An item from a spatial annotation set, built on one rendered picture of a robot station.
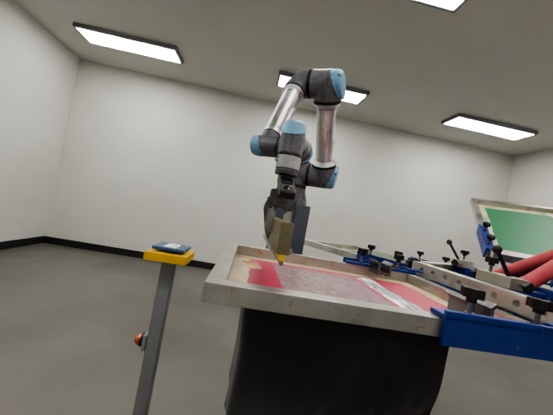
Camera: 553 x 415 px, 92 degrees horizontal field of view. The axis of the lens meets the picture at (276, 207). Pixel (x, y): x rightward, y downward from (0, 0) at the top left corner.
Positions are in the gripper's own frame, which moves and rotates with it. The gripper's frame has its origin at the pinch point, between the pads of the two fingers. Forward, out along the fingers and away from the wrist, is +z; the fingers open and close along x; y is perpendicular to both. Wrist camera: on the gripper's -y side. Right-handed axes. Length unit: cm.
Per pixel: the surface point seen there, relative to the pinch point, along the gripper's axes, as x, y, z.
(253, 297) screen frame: 5.3, -29.3, 9.9
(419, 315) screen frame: -28.5, -29.3, 8.4
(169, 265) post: 31.5, 9.9, 16.6
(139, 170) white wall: 199, 380, -34
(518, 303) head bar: -69, -13, 6
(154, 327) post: 32, 10, 37
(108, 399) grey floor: 65, 70, 108
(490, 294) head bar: -67, -6, 6
